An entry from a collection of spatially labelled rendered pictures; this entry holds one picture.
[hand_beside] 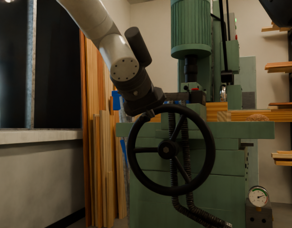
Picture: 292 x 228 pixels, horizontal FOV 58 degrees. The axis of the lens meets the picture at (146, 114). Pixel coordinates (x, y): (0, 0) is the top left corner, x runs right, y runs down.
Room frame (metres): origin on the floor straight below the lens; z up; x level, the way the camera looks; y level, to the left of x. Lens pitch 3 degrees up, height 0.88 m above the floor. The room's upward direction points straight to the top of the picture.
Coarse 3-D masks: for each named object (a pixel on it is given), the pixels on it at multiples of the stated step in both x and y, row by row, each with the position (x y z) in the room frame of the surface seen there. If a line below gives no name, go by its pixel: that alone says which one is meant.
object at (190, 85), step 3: (183, 84) 1.11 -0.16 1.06; (186, 84) 1.11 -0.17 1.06; (189, 84) 1.10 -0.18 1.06; (192, 84) 1.10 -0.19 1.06; (195, 84) 1.09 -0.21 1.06; (198, 84) 1.13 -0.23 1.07; (183, 87) 1.11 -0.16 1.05; (189, 87) 1.10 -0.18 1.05; (192, 87) 1.10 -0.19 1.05; (195, 87) 1.09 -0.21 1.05; (198, 87) 1.11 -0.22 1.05; (201, 87) 1.19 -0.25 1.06; (183, 90) 1.11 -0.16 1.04; (186, 90) 1.11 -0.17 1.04
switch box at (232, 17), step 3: (225, 15) 1.35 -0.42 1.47; (231, 15) 1.34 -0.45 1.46; (234, 15) 1.34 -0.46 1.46; (225, 18) 1.35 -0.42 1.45; (231, 18) 1.34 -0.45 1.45; (234, 18) 1.34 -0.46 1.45; (225, 21) 1.35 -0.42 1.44; (231, 21) 1.34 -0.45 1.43; (234, 21) 1.34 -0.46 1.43; (231, 24) 1.34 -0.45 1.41; (234, 24) 1.34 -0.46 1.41; (231, 27) 1.34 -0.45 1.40; (234, 27) 1.34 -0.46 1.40; (231, 30) 1.34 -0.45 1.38; (234, 30) 1.34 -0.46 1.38; (231, 33) 1.34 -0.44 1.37; (234, 33) 1.34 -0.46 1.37; (231, 36) 1.34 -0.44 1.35; (234, 36) 1.34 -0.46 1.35; (231, 39) 1.34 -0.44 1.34; (234, 39) 1.34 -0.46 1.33
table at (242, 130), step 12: (120, 132) 1.10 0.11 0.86; (144, 132) 1.06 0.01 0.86; (156, 132) 0.93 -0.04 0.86; (168, 132) 0.92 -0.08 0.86; (180, 132) 0.90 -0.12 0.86; (192, 132) 0.89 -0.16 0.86; (216, 132) 0.95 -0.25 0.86; (228, 132) 0.93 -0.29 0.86; (240, 132) 0.92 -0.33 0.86; (252, 132) 0.90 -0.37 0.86; (264, 132) 0.89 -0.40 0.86
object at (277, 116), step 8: (248, 112) 1.05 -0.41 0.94; (256, 112) 1.04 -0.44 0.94; (264, 112) 1.03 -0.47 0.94; (272, 112) 1.02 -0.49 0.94; (280, 112) 1.01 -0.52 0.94; (288, 112) 1.00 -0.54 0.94; (152, 120) 1.21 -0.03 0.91; (160, 120) 1.19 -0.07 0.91; (232, 120) 1.08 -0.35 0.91; (240, 120) 1.06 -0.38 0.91; (272, 120) 1.02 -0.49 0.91; (280, 120) 1.01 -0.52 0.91; (288, 120) 1.00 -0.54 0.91
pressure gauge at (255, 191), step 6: (258, 186) 0.85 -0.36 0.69; (252, 192) 0.85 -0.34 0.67; (258, 192) 0.84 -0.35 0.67; (264, 192) 0.83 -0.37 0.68; (252, 198) 0.85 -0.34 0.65; (258, 198) 0.84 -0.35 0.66; (264, 198) 0.84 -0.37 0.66; (252, 204) 0.85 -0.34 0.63; (258, 204) 0.84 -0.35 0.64; (264, 204) 0.83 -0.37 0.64; (258, 210) 0.86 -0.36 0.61
